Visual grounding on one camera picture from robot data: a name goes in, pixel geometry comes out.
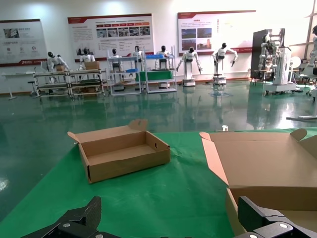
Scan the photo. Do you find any white equipment stand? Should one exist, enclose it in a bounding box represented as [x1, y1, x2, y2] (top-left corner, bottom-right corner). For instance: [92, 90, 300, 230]
[263, 28, 297, 96]

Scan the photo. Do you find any white table leg base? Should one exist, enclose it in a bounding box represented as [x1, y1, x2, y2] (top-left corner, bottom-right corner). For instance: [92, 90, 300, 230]
[286, 94, 317, 122]

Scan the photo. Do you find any black stool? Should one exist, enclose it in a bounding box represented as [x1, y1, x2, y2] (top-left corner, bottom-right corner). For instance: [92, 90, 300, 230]
[27, 80, 38, 96]

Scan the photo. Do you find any black tall cabinet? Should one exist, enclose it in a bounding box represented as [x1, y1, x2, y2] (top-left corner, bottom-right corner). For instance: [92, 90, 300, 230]
[250, 29, 273, 80]

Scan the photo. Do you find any small open cardboard box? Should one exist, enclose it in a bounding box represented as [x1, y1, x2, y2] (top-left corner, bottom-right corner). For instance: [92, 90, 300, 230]
[67, 119, 171, 184]

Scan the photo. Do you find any wall poster with building photos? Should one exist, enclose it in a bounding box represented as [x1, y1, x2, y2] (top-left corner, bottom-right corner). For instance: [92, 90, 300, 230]
[177, 10, 257, 57]

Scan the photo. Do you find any white shelf rack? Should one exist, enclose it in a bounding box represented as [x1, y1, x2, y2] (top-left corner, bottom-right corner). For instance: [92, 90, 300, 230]
[107, 51, 142, 96]
[144, 46, 178, 94]

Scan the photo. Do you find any wall poster with round icons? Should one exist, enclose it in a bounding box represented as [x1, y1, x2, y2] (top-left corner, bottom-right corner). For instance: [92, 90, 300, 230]
[0, 19, 48, 67]

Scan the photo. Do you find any white narrow table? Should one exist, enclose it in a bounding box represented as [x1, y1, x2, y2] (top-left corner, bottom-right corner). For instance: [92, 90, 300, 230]
[1, 71, 35, 101]

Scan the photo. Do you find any green cloth on shelf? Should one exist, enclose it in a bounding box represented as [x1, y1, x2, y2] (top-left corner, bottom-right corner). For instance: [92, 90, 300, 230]
[135, 70, 174, 81]

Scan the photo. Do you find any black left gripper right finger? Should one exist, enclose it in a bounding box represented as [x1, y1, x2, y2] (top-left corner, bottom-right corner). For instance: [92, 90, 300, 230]
[234, 195, 317, 238]

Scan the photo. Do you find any pipe frame workbench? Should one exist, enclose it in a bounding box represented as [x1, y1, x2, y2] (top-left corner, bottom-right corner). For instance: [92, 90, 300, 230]
[68, 68, 107, 97]
[33, 70, 72, 99]

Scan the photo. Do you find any white humanoid robot on stand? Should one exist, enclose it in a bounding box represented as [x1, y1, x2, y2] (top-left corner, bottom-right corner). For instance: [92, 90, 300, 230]
[257, 32, 280, 75]

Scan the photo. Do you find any wall poster with photo strip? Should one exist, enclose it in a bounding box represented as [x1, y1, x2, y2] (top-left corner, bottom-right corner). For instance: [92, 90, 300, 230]
[67, 13, 154, 62]

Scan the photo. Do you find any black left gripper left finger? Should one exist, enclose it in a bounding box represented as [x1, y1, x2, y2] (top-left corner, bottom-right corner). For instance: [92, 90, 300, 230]
[14, 196, 117, 238]

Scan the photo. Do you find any large empty-lidded cardboard box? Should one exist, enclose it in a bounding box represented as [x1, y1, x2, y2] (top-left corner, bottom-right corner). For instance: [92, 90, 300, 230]
[199, 128, 317, 238]

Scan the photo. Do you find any green table cloth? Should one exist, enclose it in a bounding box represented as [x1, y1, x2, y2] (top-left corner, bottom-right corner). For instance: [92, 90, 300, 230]
[0, 127, 317, 238]

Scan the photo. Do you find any white humanoid robot black head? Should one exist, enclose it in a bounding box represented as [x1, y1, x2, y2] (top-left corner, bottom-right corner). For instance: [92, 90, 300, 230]
[155, 45, 174, 89]
[46, 51, 71, 73]
[132, 46, 146, 71]
[210, 42, 238, 85]
[307, 24, 317, 67]
[78, 48, 96, 70]
[108, 48, 126, 91]
[175, 46, 203, 87]

